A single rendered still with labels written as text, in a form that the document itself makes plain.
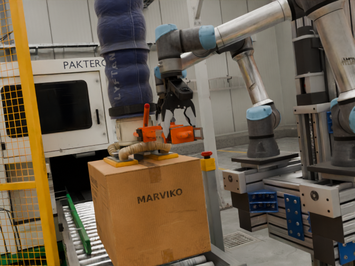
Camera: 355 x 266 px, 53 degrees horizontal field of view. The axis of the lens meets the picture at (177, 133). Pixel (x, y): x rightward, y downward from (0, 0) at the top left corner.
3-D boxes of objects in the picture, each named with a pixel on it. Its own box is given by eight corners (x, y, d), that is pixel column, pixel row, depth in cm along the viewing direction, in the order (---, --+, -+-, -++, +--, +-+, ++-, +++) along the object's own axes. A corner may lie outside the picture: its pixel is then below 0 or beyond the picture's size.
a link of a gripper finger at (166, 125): (162, 138, 119) (169, 111, 120) (168, 138, 113) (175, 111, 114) (153, 135, 118) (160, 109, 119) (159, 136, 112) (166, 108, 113)
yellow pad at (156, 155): (139, 155, 190) (138, 146, 190) (156, 153, 193) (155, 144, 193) (158, 161, 158) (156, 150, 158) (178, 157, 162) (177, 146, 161)
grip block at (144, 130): (137, 142, 151) (134, 128, 150) (158, 139, 154) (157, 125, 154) (142, 142, 143) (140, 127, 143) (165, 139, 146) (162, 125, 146)
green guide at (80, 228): (58, 203, 347) (57, 195, 346) (69, 201, 351) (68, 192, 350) (73, 258, 198) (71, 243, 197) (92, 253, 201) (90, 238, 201)
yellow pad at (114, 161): (103, 161, 183) (102, 152, 183) (122, 158, 187) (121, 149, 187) (115, 168, 151) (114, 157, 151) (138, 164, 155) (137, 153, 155)
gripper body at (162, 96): (180, 109, 123) (176, 74, 122) (190, 107, 115) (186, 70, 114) (160, 112, 120) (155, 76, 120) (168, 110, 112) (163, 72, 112)
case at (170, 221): (97, 234, 193) (87, 162, 191) (166, 218, 207) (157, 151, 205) (119, 276, 137) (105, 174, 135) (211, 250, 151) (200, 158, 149)
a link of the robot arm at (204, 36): (214, 28, 121) (183, 34, 122) (213, 20, 109) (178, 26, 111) (217, 51, 121) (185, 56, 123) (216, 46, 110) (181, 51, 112)
